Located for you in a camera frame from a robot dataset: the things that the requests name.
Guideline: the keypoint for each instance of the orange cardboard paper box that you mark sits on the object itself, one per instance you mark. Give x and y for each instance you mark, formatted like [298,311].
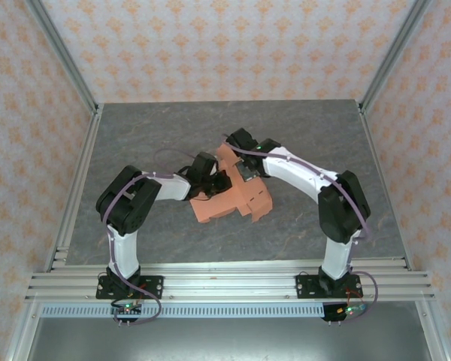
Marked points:
[225,203]

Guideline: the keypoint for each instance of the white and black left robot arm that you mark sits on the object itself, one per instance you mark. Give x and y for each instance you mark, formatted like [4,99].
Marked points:
[124,252]

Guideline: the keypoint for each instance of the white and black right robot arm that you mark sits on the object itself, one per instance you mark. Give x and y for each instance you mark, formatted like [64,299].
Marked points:
[338,255]

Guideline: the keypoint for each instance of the grey metal panel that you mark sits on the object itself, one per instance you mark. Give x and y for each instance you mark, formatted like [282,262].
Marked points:
[229,342]

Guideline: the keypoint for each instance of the aluminium front frame rail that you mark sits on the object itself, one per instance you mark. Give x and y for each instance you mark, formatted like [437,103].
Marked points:
[229,286]

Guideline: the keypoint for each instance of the aluminium side frame rail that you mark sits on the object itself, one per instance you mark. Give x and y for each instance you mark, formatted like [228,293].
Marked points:
[77,188]
[386,188]

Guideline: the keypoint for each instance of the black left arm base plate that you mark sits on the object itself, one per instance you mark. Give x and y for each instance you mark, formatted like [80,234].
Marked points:
[154,286]

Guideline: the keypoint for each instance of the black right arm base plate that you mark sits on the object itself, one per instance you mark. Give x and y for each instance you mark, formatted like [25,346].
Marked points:
[304,286]

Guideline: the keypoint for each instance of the aluminium frame post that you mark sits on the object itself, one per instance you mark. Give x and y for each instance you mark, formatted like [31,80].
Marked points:
[64,56]
[392,56]

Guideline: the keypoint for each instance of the aluminium frame leg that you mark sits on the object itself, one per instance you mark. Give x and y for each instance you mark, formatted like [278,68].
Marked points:
[432,334]
[22,334]

